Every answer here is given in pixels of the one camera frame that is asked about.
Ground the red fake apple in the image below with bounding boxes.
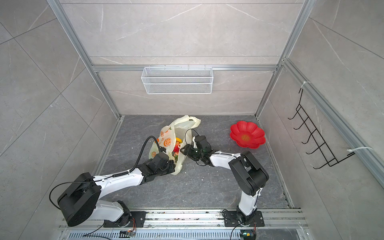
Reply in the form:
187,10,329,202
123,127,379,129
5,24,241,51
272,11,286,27
173,144,180,155

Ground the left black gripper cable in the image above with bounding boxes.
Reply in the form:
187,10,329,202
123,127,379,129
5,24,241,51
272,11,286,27
49,135,164,211

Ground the red flower-shaped plastic bowl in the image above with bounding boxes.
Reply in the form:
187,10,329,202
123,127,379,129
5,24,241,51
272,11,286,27
230,121,266,149

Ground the white zip tie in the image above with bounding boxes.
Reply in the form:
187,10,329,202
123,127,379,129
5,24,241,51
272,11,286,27
347,147,373,153

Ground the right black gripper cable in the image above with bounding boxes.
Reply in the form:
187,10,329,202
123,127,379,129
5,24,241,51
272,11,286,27
183,128,211,167

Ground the white wire mesh basket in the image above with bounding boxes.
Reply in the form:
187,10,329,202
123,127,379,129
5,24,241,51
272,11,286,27
141,67,214,95

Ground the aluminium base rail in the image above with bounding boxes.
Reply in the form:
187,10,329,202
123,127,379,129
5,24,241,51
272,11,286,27
53,209,313,240

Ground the cream plastic bag orange print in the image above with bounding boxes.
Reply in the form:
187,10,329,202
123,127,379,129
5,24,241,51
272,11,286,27
157,115,201,175

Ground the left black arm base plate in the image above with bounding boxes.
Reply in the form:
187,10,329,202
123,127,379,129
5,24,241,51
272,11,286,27
103,211,147,228

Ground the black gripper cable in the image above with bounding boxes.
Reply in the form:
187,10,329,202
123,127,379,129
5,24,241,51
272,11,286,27
183,128,211,167
49,135,164,211

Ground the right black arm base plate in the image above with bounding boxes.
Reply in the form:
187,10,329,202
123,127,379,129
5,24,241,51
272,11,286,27
222,210,265,227

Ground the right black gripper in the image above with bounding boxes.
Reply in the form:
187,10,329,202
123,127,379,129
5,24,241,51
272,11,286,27
180,144,205,161

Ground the black wire hook rack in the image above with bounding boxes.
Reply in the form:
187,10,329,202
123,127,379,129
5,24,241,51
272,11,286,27
288,89,355,170

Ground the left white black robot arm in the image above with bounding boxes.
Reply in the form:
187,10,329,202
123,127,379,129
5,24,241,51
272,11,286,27
57,153,176,227

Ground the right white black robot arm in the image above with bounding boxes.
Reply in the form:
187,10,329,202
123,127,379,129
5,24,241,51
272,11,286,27
180,135,269,223

